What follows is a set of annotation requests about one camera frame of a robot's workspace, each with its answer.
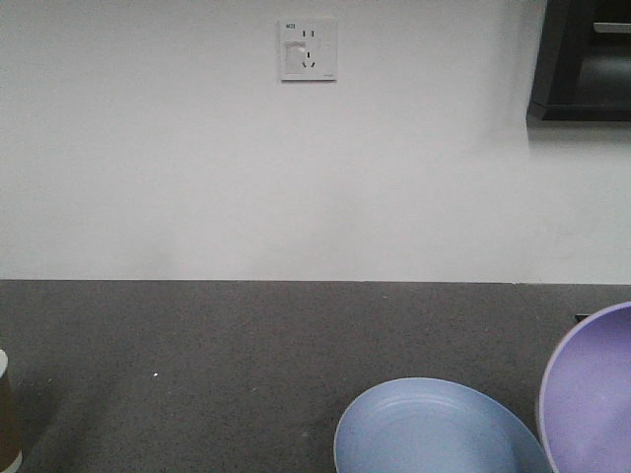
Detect purple plastic bowl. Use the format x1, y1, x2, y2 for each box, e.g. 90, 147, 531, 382
537, 302, 630, 472

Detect light blue plastic plate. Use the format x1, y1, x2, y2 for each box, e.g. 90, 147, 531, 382
333, 377, 551, 472

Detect paper cup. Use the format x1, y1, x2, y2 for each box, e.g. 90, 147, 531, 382
0, 350, 23, 473

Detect black glass cooktop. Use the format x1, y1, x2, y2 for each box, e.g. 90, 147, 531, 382
575, 313, 590, 323

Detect white wall socket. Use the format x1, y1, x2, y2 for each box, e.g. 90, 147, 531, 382
278, 17, 338, 83

